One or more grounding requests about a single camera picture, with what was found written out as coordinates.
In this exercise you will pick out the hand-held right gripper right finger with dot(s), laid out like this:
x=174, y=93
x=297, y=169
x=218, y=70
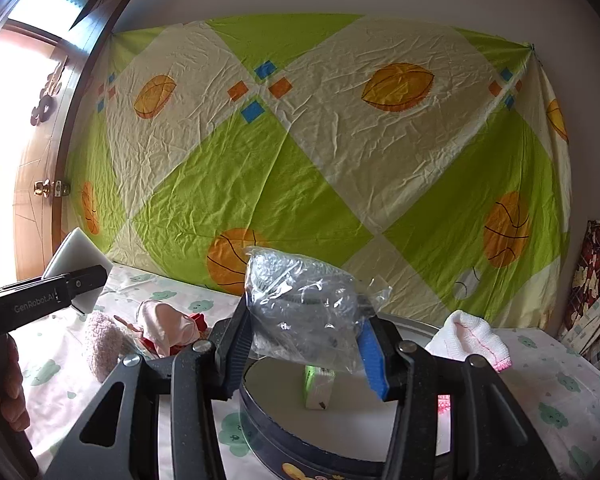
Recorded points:
x=375, y=365

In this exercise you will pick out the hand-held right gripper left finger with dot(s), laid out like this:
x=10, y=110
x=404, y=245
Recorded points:
x=237, y=355

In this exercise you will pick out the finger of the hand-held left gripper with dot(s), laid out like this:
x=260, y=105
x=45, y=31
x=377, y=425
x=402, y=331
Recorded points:
x=87, y=282

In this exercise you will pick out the round blue tin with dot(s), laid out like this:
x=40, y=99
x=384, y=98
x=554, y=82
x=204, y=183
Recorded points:
x=280, y=400

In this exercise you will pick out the pink fluffy sock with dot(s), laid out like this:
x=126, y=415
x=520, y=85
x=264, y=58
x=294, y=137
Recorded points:
x=102, y=345

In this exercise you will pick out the clear plastic bag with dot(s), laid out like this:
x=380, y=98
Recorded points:
x=300, y=310

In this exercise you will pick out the pale pink garment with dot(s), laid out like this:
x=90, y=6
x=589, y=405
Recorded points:
x=165, y=327

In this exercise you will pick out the white towel with pink stitching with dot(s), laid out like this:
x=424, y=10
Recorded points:
x=465, y=340

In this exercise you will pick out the person's left hand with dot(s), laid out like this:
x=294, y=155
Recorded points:
x=17, y=395

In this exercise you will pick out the red cloth item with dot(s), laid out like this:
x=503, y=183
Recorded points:
x=200, y=322

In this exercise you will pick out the small green white box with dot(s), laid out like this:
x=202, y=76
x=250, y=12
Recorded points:
x=320, y=390

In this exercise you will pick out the wooden door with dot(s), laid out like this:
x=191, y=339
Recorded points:
x=40, y=220

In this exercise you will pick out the brass door knob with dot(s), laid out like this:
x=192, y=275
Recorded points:
x=42, y=188

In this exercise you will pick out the cloud-print bed sheet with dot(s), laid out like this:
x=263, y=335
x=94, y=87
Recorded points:
x=545, y=390

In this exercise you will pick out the brown flower door ornament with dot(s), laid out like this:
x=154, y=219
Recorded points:
x=47, y=95

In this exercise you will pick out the red plaid bear-print quilt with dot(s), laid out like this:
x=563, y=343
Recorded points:
x=597, y=265

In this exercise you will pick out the transom window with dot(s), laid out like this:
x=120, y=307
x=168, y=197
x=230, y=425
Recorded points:
x=50, y=5

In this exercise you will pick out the green cream ball-print wall sheet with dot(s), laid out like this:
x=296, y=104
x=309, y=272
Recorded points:
x=300, y=160

